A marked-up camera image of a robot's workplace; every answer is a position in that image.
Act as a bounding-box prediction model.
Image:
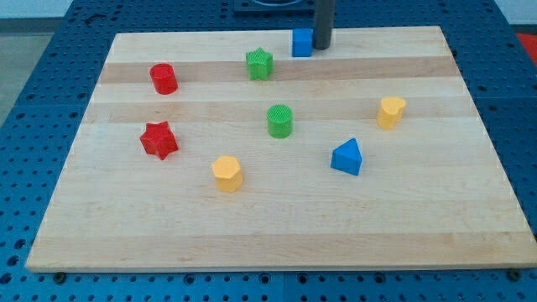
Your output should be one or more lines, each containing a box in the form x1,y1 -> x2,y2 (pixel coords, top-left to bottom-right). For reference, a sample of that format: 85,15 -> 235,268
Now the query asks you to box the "light wooden board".
26,26 -> 536,273

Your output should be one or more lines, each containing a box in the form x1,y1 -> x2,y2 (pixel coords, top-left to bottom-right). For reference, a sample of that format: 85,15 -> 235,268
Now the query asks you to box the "green star block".
246,48 -> 274,81

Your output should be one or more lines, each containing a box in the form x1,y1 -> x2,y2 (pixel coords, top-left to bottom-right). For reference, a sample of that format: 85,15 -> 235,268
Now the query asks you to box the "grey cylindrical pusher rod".
313,0 -> 336,50

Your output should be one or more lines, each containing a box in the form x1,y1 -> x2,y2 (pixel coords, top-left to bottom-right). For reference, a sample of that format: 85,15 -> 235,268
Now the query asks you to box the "blue cube block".
292,29 -> 313,57

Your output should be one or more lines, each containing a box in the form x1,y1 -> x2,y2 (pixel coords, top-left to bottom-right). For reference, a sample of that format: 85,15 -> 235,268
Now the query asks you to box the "yellow hexagon block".
211,155 -> 243,193

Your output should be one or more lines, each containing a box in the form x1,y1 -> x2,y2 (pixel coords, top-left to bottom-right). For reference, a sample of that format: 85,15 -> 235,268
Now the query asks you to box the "red star block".
140,121 -> 180,160

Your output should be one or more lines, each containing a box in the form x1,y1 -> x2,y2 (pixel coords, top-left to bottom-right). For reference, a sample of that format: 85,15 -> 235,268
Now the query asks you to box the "red cylinder block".
149,63 -> 179,95

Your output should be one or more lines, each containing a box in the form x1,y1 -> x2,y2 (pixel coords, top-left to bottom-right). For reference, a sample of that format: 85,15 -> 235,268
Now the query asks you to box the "green cylinder block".
267,104 -> 293,138

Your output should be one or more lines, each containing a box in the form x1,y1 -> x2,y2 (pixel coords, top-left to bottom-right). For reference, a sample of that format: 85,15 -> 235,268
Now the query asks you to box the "blue triangle block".
331,138 -> 362,176

